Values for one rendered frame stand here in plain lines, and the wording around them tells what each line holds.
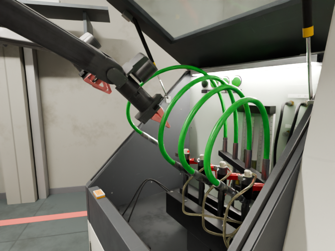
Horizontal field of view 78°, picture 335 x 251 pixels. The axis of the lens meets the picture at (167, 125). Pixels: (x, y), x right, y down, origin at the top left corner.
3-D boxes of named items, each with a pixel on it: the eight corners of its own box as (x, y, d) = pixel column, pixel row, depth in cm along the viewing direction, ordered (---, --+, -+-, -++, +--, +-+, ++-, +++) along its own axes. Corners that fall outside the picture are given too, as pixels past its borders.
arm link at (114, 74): (95, 64, 57) (103, 75, 51) (124, 34, 57) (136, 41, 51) (124, 90, 66) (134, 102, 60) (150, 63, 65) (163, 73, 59)
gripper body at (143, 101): (165, 98, 61) (147, 79, 59) (142, 123, 60) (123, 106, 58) (159, 97, 67) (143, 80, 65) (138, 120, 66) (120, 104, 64)
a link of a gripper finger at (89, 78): (117, 86, 79) (100, 69, 79) (111, 81, 72) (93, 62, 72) (104, 99, 78) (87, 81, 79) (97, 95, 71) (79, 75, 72)
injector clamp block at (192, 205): (165, 229, 77) (165, 191, 75) (186, 220, 83) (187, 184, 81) (245, 306, 50) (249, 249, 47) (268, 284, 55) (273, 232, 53)
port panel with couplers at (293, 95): (272, 175, 72) (280, 84, 67) (278, 173, 74) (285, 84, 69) (316, 189, 62) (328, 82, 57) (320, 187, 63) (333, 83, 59)
